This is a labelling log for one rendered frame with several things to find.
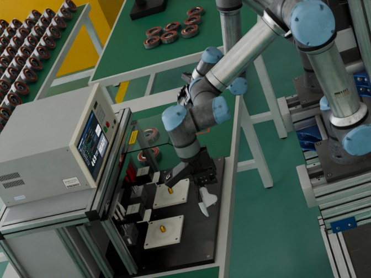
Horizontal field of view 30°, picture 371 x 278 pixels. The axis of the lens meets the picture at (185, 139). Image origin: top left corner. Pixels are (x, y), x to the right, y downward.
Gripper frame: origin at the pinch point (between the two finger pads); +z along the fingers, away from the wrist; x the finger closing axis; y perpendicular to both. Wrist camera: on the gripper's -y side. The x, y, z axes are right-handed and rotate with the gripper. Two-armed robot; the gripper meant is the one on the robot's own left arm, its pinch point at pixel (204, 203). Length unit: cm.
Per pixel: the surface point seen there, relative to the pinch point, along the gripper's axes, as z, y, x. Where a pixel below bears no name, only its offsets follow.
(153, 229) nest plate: 37, -33, 42
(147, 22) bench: 40, -41, 270
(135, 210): 23, -35, 39
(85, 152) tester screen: -9, -41, 38
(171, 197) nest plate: 37, -24, 60
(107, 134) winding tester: 0, -38, 62
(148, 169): 23, -30, 65
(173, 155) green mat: 40, -24, 97
